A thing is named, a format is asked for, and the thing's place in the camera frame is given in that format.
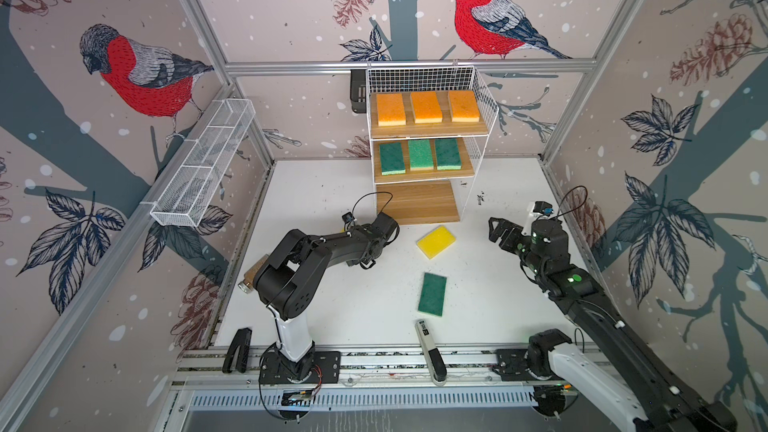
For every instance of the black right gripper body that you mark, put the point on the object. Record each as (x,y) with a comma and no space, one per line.
(532,265)

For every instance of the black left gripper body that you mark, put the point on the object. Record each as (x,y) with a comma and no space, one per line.
(383,246)

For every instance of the dark green sponge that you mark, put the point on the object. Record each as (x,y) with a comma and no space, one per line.
(432,296)
(391,159)
(447,154)

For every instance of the light green sponge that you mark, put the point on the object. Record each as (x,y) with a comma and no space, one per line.
(420,155)

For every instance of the orange sponge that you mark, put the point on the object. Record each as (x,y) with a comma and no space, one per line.
(426,107)
(463,106)
(390,110)

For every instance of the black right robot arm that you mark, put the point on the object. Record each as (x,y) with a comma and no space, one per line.
(644,394)

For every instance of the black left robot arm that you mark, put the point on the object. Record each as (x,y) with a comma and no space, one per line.
(289,279)

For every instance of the yellow sponge right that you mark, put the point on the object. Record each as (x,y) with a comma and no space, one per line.
(436,241)

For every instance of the white black handheld scanner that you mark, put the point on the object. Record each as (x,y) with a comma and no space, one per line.
(434,360)

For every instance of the glass spice jar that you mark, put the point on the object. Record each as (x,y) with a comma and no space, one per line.
(246,285)

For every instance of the black stapler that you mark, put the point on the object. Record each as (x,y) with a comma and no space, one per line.
(237,356)

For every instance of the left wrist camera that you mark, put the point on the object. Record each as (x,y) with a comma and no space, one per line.
(348,219)

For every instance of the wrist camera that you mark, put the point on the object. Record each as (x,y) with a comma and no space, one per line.
(536,210)
(348,219)

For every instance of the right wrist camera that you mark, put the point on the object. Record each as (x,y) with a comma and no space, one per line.
(536,210)

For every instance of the white wire wooden shelf unit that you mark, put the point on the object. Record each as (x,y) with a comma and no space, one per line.
(428,131)

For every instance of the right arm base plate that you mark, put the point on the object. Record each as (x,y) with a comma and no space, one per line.
(512,365)

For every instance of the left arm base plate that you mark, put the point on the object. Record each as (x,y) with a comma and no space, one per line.
(315,368)

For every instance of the white wire wall basket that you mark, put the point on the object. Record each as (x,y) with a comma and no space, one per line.
(194,184)

